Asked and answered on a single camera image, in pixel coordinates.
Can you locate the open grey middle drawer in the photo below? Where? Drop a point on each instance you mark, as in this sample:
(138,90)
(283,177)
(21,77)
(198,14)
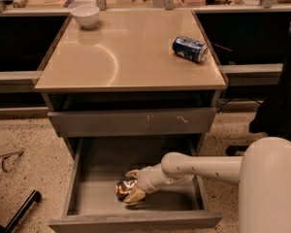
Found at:
(92,206)

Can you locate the crushed orange soda can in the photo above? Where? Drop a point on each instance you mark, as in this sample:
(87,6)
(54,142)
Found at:
(124,187)

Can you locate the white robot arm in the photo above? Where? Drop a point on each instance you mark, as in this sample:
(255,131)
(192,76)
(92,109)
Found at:
(263,174)

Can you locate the white bowl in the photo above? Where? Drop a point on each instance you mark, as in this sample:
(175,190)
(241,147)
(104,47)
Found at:
(86,16)

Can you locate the grey drawer cabinet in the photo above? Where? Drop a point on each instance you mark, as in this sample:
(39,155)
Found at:
(127,63)

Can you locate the black chair leg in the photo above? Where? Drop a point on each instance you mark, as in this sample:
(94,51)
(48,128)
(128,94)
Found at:
(34,197)

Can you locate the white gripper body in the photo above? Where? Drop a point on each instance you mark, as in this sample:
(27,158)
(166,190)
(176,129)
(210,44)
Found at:
(145,179)

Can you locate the black office chair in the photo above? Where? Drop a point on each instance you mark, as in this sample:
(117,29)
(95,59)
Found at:
(273,116)

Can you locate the closed grey top drawer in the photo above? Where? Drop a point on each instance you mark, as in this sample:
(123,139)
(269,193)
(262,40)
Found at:
(132,122)

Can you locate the blue soda can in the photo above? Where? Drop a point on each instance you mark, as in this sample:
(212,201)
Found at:
(189,48)

